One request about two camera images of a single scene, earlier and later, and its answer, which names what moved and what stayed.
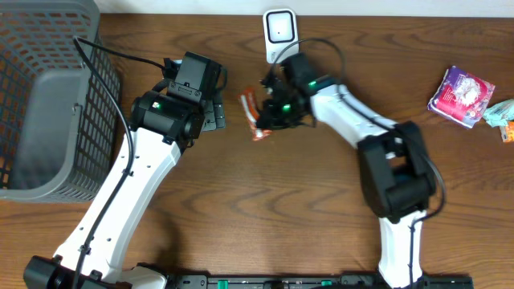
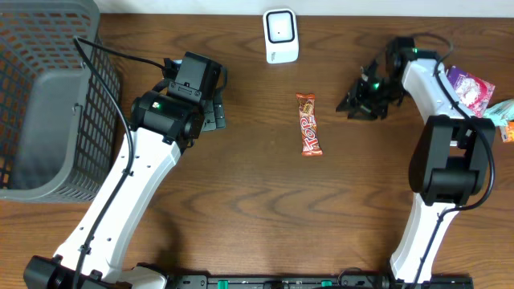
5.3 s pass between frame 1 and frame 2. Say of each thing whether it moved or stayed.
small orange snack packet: stayed
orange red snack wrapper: moved
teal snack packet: stayed
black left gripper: stayed
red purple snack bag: stayed
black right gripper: moved
